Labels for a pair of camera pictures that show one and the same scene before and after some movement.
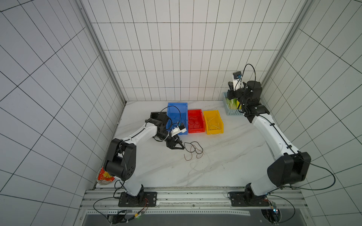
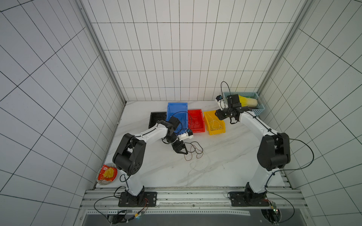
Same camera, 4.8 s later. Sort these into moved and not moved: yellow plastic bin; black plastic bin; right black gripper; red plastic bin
Moved: right black gripper
Not moved: black plastic bin; yellow plastic bin; red plastic bin
